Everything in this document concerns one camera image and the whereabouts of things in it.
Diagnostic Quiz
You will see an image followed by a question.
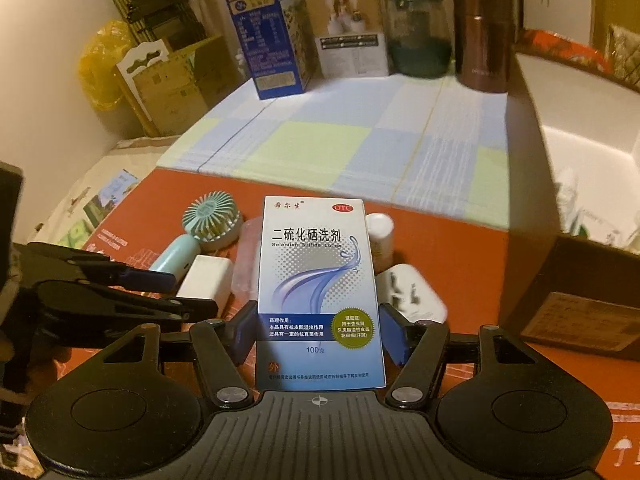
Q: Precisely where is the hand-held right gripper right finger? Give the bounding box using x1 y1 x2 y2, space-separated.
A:
378 302 538 407

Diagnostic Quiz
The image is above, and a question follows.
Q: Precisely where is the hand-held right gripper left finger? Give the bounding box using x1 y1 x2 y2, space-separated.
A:
102 301 258 407

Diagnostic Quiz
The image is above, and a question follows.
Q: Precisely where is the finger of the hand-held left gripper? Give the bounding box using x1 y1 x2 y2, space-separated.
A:
27 242 178 293
37 280 221 333

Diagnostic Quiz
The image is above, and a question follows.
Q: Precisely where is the white plug adapter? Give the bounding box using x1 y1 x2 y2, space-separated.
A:
375 263 448 323

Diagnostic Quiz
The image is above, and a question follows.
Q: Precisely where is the white cube charger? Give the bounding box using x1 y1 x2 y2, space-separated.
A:
176 255 235 303

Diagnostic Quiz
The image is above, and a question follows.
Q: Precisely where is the clear plastic box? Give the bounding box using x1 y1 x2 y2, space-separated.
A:
232 217 263 293

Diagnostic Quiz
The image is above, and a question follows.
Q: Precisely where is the mint handheld fan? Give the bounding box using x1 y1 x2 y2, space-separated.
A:
150 190 244 286

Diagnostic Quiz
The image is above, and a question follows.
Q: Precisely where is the blue white medicine box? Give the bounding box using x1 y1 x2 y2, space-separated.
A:
256 196 387 390

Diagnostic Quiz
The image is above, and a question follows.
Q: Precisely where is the brown cardboard shoe box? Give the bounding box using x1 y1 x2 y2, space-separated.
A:
505 52 640 361

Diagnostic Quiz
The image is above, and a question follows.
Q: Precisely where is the green picture booklet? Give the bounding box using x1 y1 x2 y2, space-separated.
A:
82 169 140 226

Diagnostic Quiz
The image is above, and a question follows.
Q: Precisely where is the small white bottle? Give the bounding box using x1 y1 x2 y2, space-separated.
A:
365 213 394 271

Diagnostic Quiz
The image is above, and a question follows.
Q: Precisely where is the red printed cardboard sheet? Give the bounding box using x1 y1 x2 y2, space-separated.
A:
12 167 640 480

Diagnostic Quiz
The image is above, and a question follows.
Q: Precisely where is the yellow plastic bag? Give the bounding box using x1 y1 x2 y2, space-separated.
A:
80 20 136 111

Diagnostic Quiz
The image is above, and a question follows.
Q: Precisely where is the blue green checked mat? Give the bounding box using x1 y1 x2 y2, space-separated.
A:
156 72 511 218

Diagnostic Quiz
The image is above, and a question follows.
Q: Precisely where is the black gold folding rack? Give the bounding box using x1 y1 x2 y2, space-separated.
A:
107 0 208 53

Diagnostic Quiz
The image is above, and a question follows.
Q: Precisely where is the tall blue carton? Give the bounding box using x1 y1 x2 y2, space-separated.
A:
217 0 313 101

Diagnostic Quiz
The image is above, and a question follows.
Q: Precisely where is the glass jar dark lid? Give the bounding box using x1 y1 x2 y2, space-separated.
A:
387 0 453 78

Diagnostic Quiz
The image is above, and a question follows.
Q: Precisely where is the white photo product box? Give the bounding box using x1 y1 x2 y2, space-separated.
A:
305 0 390 80

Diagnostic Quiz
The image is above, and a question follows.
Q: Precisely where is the brown vacuum flask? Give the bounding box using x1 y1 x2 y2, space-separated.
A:
452 0 516 93

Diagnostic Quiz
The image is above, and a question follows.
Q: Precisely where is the red printed cushion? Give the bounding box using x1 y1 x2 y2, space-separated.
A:
515 29 613 76

